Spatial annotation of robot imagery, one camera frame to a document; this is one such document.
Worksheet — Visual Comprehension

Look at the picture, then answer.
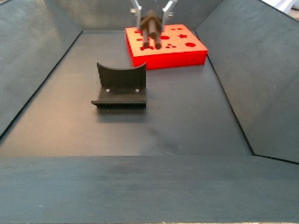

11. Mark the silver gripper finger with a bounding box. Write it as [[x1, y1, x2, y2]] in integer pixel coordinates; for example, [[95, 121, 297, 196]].
[[131, 0, 142, 28], [162, 0, 178, 30]]

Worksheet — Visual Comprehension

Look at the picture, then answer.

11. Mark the brown three prong object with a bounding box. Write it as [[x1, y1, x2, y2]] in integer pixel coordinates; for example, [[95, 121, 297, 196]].
[[140, 10, 162, 49]]

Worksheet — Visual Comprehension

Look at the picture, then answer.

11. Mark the black curved fixture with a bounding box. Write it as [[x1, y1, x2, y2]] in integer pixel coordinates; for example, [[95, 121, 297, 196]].
[[91, 64, 147, 108]]

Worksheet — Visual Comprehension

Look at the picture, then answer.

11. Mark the red block with shaped holes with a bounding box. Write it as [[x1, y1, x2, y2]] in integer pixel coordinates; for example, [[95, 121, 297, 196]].
[[126, 24, 208, 70]]

